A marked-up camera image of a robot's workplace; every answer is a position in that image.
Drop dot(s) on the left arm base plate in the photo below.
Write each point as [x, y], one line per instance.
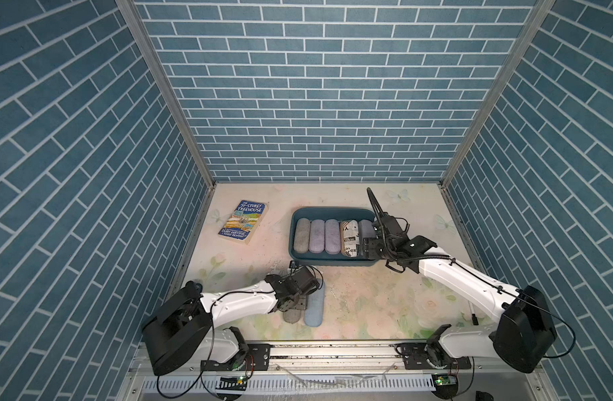
[257, 359]

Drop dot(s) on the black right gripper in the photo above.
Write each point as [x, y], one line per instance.
[368, 248]

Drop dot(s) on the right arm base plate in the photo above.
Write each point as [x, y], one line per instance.
[420, 355]

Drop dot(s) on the black marker pen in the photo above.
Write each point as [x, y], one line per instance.
[474, 317]

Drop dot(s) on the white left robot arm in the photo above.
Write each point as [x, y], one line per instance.
[197, 323]

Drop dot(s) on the aluminium front rail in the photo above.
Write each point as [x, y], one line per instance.
[340, 356]

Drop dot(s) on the dark grey glasses case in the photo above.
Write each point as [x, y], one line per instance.
[292, 316]

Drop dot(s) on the newspaper print glasses case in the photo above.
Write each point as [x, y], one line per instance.
[350, 238]

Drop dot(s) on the teal plastic storage bin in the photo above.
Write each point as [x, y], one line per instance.
[326, 213]

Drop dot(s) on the colourful paperback book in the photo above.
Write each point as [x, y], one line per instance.
[243, 221]

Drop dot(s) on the light blue glasses case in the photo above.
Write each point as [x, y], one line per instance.
[313, 316]

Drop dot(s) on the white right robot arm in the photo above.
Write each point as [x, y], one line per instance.
[522, 328]

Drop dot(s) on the lavender fabric glasses case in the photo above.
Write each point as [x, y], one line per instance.
[317, 236]

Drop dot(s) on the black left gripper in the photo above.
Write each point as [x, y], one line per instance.
[302, 302]

